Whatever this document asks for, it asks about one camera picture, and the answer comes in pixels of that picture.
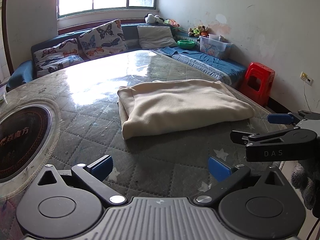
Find clear plastic storage box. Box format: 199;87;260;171
199;33;234;60

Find panda plush toy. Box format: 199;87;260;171
144;13;165;25

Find round black induction cooktop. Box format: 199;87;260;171
0;106;52;183

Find brown plush toys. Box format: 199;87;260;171
187;25;209;38

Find grey pillow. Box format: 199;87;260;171
136;25;178;50

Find blue sofa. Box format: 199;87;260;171
6;23;180;92

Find red plastic stool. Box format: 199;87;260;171
239;62;276;106

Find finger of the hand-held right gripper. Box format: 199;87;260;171
229;129;275;146
266;112;304;126

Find cream sweatshirt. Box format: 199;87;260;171
117;79;255;140

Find thin wall cable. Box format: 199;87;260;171
303;81;312;112

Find flat butterfly print pillow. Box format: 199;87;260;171
32;38;85;78

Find person's right hand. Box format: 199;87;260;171
290;162;317;211

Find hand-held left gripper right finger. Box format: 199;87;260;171
193;156;293;207

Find wall socket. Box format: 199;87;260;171
300;71;314;86

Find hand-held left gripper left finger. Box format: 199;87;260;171
29;154;127;207

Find blue bench mattress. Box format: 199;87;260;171
151;46;248;85

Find green plastic basin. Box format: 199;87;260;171
177;39;197;50

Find upright butterfly print pillow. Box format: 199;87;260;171
78;19;128;60

